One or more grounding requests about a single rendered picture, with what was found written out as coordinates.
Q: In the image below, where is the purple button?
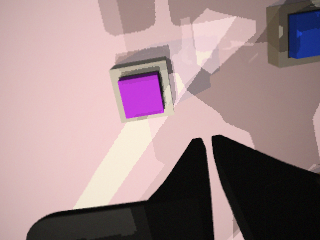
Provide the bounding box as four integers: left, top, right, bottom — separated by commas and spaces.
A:
108, 56, 174, 123

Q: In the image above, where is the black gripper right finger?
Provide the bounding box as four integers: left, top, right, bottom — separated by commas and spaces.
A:
211, 135, 320, 240

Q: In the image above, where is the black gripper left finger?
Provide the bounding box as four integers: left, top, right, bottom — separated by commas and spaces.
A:
26, 138, 214, 240

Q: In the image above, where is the blue button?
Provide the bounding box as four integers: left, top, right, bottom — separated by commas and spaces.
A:
266, 0, 320, 68

